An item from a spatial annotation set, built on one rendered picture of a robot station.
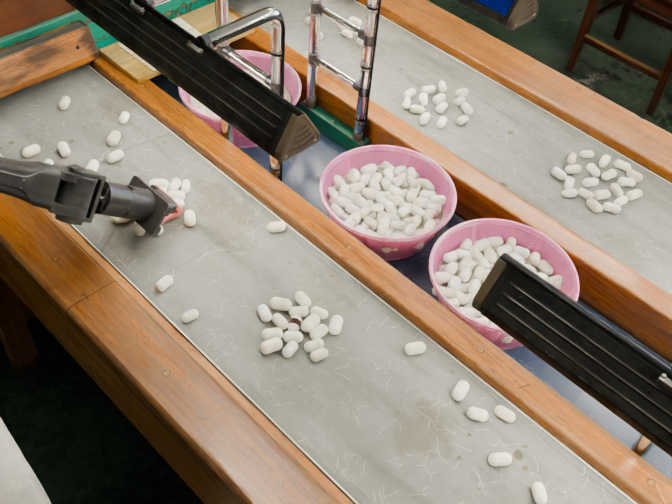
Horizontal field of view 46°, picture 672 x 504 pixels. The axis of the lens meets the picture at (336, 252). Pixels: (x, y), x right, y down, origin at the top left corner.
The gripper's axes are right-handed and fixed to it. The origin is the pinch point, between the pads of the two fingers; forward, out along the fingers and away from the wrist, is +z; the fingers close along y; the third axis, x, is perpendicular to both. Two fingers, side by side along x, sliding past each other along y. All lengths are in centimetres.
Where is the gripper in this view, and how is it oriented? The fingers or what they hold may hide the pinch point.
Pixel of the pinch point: (177, 211)
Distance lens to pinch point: 148.0
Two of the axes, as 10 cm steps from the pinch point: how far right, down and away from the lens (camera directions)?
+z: 4.9, 0.8, 8.7
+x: -5.2, 8.3, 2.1
